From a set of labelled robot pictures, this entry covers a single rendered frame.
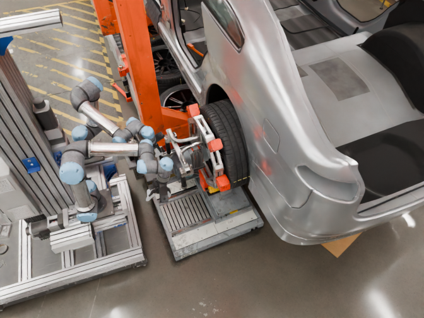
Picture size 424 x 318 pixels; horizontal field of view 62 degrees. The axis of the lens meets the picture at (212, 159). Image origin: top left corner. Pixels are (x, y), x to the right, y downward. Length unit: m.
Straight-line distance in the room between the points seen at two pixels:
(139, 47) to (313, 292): 2.27
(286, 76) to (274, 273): 1.78
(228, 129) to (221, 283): 1.31
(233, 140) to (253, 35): 0.70
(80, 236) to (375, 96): 2.42
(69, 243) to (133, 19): 1.49
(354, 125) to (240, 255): 1.40
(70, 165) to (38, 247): 1.44
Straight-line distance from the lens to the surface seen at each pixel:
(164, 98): 3.61
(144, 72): 2.60
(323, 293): 3.14
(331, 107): 2.88
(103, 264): 2.99
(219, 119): 2.41
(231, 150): 2.35
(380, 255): 3.43
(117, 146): 2.04
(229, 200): 3.12
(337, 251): 3.30
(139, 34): 2.44
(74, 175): 1.95
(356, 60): 3.33
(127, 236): 3.06
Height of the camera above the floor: 2.87
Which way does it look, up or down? 51 degrees down
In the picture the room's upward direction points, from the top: 1 degrees counter-clockwise
